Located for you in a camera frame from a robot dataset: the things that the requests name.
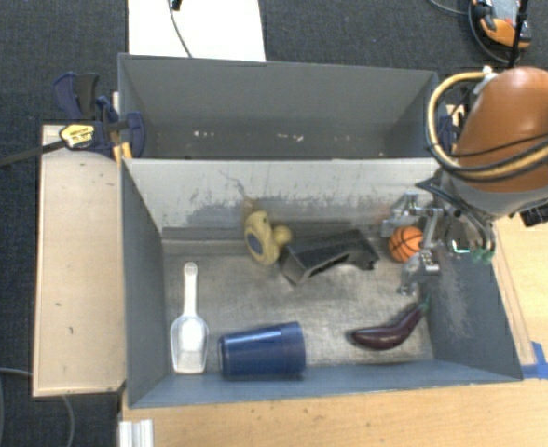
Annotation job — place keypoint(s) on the blue plastic cup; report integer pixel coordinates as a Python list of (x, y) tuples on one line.
[(262, 349)]

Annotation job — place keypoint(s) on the white plastic scoop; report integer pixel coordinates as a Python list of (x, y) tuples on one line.
[(189, 342)]

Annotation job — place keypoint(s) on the grey metal bin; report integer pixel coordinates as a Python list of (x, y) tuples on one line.
[(302, 305)]

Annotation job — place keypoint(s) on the yellow toy duck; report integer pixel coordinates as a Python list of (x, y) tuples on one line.
[(261, 242)]

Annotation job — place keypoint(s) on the orange basketball toy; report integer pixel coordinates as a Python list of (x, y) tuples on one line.
[(404, 245)]

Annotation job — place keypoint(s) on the pale wood board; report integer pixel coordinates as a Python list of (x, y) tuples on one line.
[(78, 273)]

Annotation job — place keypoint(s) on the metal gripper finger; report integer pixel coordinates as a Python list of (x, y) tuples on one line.
[(423, 266), (402, 214)]

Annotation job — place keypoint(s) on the black cylinder on white bracket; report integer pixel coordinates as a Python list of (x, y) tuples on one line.
[(542, 213)]

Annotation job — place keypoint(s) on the purple toy eggplant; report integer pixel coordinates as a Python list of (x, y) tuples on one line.
[(386, 334)]

